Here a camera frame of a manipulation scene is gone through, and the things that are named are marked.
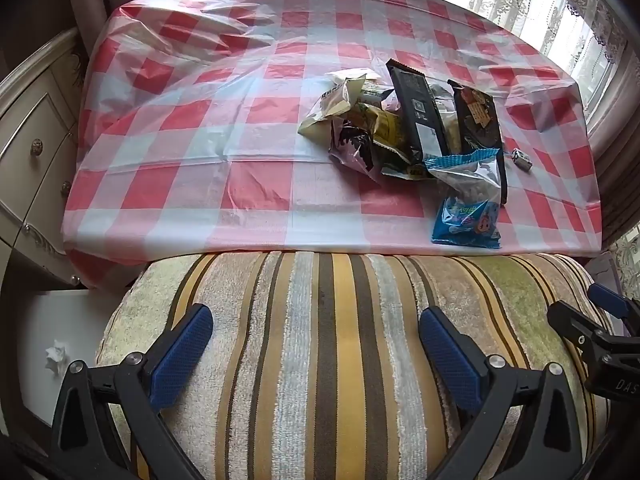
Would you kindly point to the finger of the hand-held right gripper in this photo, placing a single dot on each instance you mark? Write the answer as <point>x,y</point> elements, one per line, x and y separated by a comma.
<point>595,345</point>
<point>607,301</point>

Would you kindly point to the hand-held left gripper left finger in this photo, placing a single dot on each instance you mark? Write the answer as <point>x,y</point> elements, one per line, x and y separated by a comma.
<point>182,355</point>

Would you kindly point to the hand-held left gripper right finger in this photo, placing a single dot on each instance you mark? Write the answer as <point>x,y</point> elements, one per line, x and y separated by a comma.
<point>450,360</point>

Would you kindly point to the blue cartoon snack packet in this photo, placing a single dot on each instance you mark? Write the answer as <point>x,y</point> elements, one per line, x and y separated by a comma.
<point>465,210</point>

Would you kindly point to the pink and black snack packet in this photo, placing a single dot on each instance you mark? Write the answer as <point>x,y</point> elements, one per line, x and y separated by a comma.
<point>355,150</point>

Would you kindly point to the white panel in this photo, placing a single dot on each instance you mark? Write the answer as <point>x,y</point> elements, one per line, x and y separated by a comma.
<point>65,320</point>

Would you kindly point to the crumpled white tissue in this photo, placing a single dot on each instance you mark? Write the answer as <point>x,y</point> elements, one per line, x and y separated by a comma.
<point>55,356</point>

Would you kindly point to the striped plush cushion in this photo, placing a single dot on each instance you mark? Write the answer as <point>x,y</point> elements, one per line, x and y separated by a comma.
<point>320,360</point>

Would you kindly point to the brown side curtain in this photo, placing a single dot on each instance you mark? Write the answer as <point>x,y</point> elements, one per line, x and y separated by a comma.
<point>620,160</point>

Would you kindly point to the small silver wrapped candy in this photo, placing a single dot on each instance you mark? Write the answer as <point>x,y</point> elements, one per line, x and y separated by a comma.
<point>520,158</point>

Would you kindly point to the red white checkered tablecloth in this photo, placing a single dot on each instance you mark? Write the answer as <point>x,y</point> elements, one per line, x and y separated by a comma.
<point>200,160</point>

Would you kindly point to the brass dresser knob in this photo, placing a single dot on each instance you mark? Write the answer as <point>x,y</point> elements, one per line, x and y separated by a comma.
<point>36,147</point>
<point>65,188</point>

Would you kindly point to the cream carved dresser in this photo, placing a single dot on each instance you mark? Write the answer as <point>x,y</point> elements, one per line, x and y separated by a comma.
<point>35,195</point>

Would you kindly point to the black packet with orange label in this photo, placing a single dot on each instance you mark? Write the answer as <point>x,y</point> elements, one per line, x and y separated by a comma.
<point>477,120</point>

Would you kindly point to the green pea snack packet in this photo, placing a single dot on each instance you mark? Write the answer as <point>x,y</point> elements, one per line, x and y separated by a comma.
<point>387,127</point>

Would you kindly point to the long black snack packet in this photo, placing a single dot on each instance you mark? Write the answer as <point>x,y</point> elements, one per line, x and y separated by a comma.
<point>417,110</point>

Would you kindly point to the white lace curtain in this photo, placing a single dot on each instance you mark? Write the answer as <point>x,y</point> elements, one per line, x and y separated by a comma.
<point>525,5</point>

